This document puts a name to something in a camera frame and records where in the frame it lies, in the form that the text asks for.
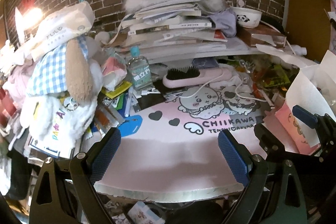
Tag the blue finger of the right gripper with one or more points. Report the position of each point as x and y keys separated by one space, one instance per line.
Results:
x=101 y=154

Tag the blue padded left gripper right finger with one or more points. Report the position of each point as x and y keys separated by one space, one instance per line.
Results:
x=304 y=116

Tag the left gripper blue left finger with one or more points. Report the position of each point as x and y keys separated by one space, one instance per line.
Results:
x=236 y=155

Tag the blue flat plastic piece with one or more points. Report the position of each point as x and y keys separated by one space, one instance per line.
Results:
x=130 y=126

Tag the pink Chiikawa desk mat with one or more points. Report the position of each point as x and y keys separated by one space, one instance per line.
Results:
x=176 y=148

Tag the white lotion bottle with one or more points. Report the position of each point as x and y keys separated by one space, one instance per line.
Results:
x=298 y=50

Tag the brown eared plush dog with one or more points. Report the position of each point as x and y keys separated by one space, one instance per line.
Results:
x=63 y=88

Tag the brown silver box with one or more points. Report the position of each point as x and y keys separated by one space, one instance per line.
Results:
x=262 y=34

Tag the clear water bottle blue label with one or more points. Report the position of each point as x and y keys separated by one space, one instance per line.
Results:
x=139 y=69

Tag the pink hair brush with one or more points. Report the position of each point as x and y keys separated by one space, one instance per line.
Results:
x=191 y=76

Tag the panda print ceramic bowl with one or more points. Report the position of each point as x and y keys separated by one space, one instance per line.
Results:
x=248 y=18

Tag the white shelf board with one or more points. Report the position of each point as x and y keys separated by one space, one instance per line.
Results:
x=232 y=47

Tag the purple cloth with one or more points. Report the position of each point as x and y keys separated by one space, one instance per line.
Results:
x=225 y=21

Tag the stack of books and papers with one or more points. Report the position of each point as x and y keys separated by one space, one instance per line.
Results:
x=168 y=23

